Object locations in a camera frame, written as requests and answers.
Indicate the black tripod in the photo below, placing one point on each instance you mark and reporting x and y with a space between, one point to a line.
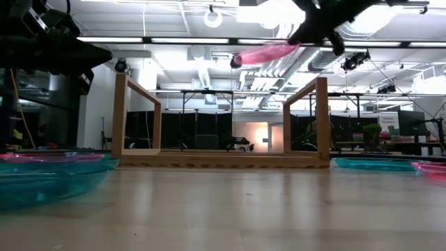
103 136

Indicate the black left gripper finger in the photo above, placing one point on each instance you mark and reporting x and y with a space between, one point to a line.
92 63
94 51

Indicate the white wheeled robot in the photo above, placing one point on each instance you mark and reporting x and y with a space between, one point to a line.
242 143

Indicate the black computer monitor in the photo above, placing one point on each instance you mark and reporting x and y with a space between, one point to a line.
411 123

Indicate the black metal frame stand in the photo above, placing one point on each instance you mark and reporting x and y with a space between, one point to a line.
209 92

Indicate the dark chair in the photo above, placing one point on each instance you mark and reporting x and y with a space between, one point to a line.
206 142

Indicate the pink transparent plastic plate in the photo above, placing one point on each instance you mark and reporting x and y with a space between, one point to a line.
42 158
433 171
265 54

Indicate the dark office desk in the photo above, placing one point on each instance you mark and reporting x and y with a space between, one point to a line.
400 143

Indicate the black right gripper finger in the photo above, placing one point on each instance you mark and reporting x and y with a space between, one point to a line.
308 27
315 35

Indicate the white door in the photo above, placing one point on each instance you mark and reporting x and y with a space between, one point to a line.
277 139

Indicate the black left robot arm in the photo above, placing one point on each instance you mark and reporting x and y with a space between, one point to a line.
52 21

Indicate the green potted plant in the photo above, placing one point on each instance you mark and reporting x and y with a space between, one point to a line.
371 130

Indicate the black partition curtain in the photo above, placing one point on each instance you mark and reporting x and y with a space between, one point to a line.
170 129

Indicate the silver ceiling air duct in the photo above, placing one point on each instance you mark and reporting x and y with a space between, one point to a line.
324 61

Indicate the white sign poster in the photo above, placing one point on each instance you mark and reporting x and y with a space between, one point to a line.
388 122

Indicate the wooden slatted shelf rack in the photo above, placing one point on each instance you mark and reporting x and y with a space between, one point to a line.
223 161

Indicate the long linear ceiling light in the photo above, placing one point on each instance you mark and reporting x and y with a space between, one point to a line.
190 40

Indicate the person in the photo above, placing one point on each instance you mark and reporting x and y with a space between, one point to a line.
311 134

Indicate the black ceiling spotlight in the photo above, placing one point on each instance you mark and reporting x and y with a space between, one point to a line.
235 62
120 66
387 89
353 62

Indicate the small white box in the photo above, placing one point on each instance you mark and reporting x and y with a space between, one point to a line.
425 150
436 151

